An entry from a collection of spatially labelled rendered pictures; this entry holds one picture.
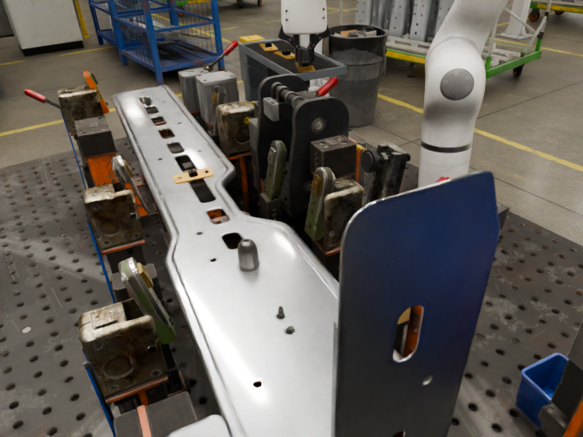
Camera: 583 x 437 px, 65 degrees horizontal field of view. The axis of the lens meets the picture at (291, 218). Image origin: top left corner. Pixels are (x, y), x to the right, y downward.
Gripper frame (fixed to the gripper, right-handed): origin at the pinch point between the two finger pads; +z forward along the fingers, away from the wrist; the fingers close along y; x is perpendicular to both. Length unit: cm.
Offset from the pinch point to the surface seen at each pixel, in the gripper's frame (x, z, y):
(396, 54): -363, 93, -144
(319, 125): 32.3, 4.5, 1.8
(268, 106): 22.4, 3.7, 10.4
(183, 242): 45, 19, 28
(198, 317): 64, 19, 24
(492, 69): -281, 91, -207
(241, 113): 3.7, 11.5, 16.0
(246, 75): -32.8, 13.0, 13.6
